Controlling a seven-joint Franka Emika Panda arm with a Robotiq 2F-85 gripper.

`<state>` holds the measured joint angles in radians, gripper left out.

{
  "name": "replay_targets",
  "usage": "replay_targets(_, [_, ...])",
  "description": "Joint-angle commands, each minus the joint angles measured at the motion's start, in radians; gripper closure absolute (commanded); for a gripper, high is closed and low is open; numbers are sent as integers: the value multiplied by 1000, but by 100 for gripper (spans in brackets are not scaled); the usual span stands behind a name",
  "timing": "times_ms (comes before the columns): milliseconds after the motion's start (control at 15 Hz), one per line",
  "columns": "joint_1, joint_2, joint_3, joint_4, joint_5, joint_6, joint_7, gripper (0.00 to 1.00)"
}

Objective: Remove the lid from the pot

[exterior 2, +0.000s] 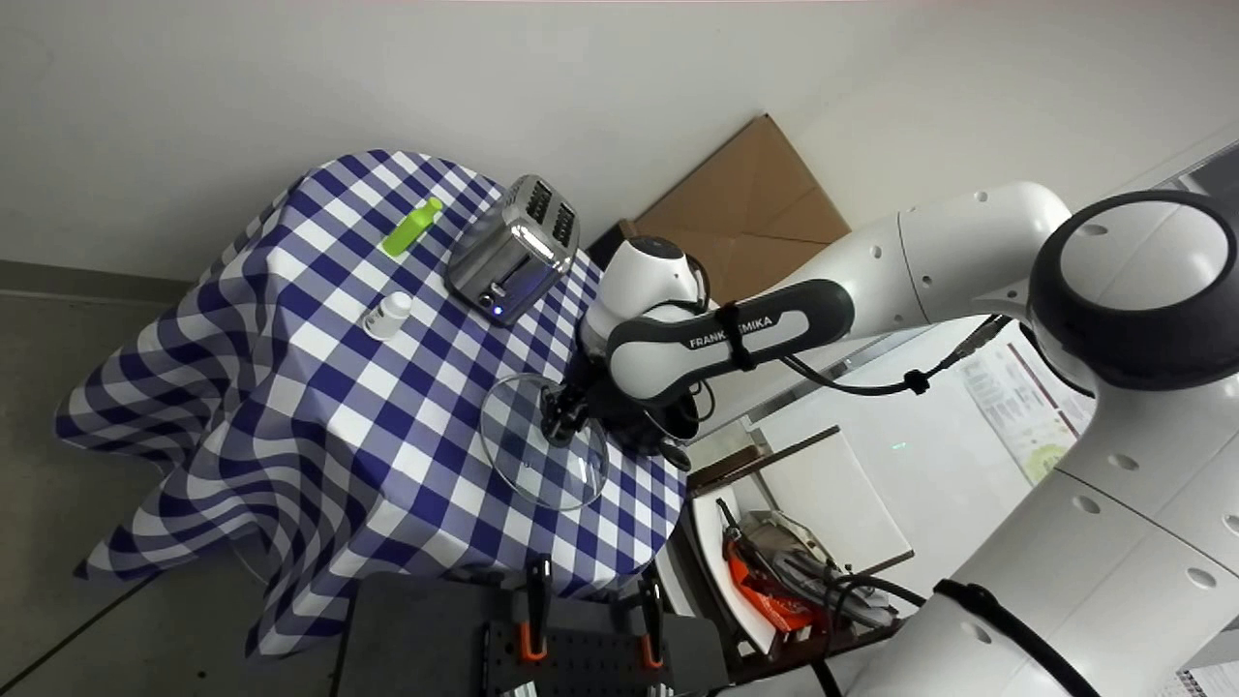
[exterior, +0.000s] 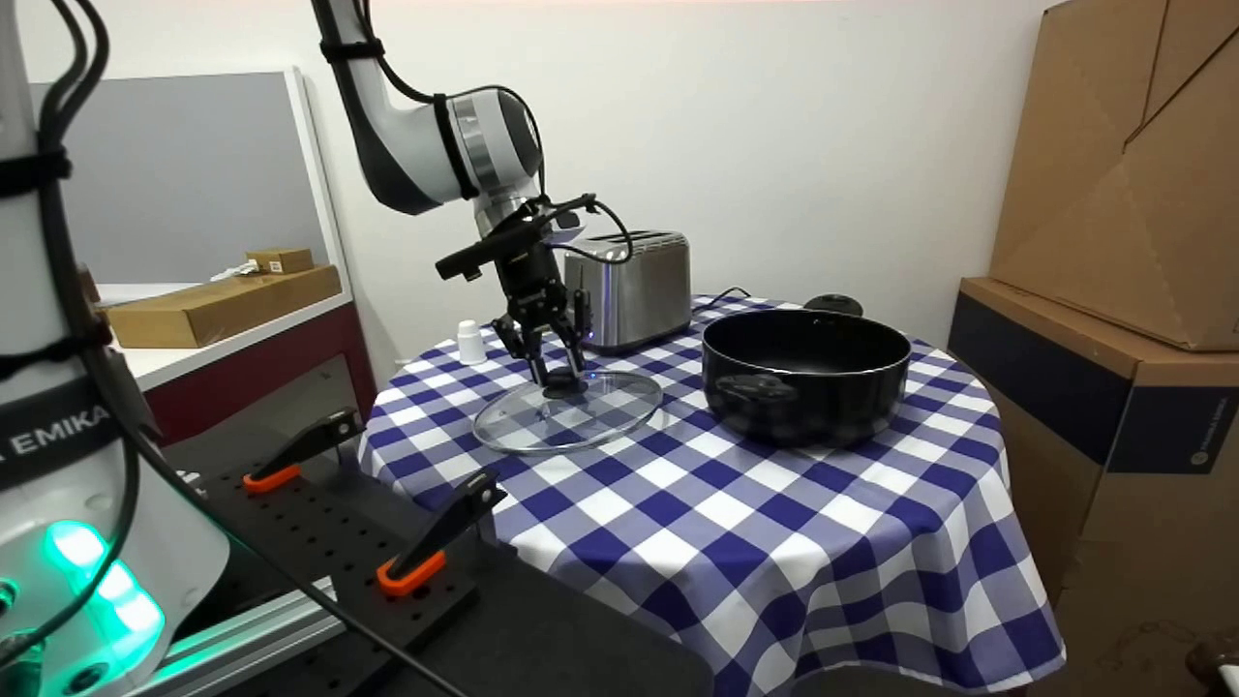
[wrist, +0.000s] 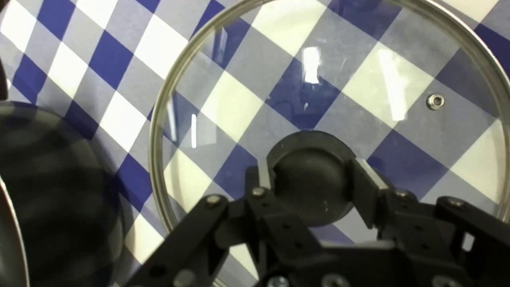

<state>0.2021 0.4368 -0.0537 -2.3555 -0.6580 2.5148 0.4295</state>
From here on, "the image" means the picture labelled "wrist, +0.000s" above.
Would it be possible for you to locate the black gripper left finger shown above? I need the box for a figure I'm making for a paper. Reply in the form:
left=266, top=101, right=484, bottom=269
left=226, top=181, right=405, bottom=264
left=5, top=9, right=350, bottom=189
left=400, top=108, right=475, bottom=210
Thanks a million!
left=124, top=157, right=320, bottom=287

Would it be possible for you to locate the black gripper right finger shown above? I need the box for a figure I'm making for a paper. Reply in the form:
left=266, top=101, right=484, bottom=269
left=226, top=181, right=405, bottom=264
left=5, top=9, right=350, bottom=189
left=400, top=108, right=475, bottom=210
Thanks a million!
left=350, top=156, right=510, bottom=287

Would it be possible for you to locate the glass pot lid black knob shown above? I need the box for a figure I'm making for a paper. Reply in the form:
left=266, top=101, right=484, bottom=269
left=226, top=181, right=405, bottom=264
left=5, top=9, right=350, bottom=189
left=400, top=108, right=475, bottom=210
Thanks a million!
left=148, top=0, right=510, bottom=287

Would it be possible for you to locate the blue white checkered tablecloth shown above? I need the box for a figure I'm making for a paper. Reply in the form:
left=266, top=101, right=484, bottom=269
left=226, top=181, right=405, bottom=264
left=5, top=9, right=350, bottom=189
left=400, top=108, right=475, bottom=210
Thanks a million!
left=0, top=0, right=510, bottom=287

